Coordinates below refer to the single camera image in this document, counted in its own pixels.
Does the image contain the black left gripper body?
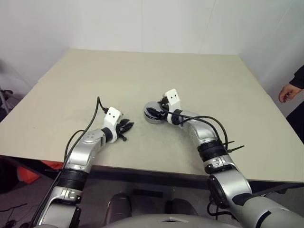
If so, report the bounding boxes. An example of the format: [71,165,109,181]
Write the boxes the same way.
[114,120,128,142]

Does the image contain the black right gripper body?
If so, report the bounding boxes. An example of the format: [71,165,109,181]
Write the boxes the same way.
[158,98,172,117]

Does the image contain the round silver motor lid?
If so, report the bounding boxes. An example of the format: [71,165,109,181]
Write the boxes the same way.
[143,101,167,119]

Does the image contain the bystander bare hand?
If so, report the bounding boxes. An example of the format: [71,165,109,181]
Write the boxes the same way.
[278,83,304,104]

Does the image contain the black bar under table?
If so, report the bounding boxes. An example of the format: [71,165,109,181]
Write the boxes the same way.
[134,189,164,198]

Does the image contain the dark rounded shape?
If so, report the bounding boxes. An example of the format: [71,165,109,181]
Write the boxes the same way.
[105,192,133,223]

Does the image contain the red object under table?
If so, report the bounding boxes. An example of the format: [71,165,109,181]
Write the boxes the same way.
[18,160,64,185]

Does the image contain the grey robot torso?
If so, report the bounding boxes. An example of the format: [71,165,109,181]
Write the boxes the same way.
[99,213,238,228]

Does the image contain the bystander dark trousers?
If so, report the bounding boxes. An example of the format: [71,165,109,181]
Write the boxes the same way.
[286,101,304,145]

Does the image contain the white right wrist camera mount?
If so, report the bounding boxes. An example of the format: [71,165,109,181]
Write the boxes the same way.
[165,88,183,124]

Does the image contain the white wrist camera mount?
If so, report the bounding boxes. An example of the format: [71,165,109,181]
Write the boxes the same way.
[165,88,183,124]
[104,106,124,143]

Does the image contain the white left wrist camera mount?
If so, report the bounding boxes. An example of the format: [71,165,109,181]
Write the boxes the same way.
[104,106,124,143]

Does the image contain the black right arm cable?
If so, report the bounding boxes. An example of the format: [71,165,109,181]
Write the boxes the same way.
[166,110,230,152]

